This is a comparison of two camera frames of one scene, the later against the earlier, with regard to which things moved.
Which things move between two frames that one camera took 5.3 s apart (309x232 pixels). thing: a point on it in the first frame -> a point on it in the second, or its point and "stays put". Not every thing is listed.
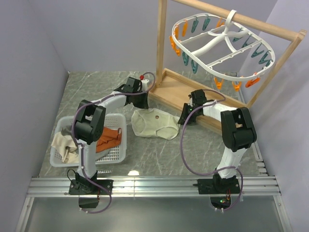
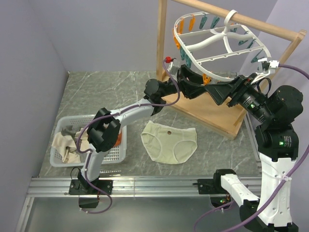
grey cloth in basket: (67, 131) stays put
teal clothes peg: (256, 52) -> (256, 58)
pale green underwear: (155, 123) -> (167, 144)
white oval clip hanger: (220, 47) stays put
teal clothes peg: (194, 67) -> (189, 61)
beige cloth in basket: (66, 147) stays put
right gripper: (186, 108) -> (219, 91)
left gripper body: (138, 90) -> (183, 86)
